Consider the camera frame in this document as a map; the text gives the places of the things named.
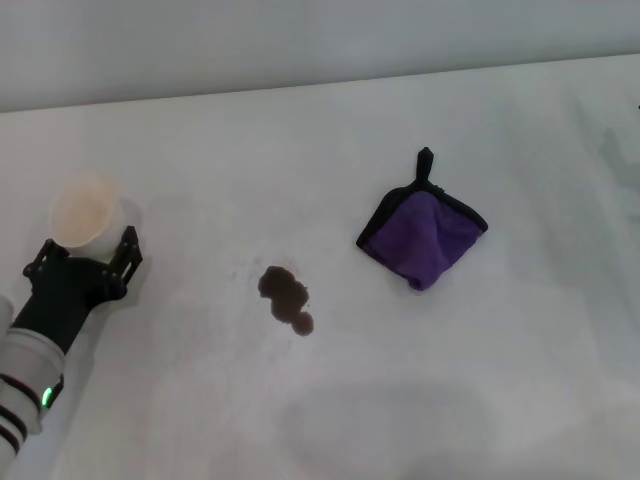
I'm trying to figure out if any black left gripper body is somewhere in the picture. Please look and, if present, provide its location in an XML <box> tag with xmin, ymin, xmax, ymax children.
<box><xmin>9</xmin><ymin>254</ymin><xmax>126</xmax><ymax>351</ymax></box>

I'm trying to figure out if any white paper cup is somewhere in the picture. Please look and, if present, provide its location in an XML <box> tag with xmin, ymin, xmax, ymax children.
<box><xmin>51</xmin><ymin>172</ymin><xmax>132</xmax><ymax>265</ymax></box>

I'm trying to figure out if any purple rag with black trim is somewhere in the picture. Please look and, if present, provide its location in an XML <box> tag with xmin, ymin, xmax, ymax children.
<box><xmin>355</xmin><ymin>146</ymin><xmax>489</xmax><ymax>294</ymax></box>

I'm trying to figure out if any dark brown liquid stain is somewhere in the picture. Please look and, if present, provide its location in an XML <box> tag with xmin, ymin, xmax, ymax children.
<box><xmin>257</xmin><ymin>265</ymin><xmax>316</xmax><ymax>338</ymax></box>

